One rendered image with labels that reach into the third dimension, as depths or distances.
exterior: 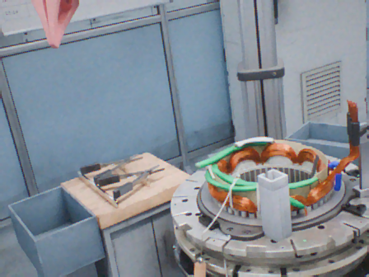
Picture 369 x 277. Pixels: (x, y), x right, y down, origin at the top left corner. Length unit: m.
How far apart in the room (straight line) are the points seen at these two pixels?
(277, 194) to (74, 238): 0.38
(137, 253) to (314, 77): 2.42
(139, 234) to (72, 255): 0.13
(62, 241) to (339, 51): 2.71
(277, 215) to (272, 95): 0.59
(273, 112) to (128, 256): 0.51
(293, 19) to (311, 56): 0.27
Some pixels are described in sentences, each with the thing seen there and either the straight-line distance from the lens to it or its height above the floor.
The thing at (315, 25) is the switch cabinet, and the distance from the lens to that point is 3.21.
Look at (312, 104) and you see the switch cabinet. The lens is 3.30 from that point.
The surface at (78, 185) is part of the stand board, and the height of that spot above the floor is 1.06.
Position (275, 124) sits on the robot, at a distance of 1.26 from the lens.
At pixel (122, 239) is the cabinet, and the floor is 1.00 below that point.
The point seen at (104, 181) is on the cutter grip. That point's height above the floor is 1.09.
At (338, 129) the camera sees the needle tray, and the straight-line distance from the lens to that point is 1.16.
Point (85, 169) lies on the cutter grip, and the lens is 1.03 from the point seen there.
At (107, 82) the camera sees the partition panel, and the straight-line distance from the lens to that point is 3.09.
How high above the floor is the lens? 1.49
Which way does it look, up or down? 21 degrees down
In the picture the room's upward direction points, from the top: 9 degrees counter-clockwise
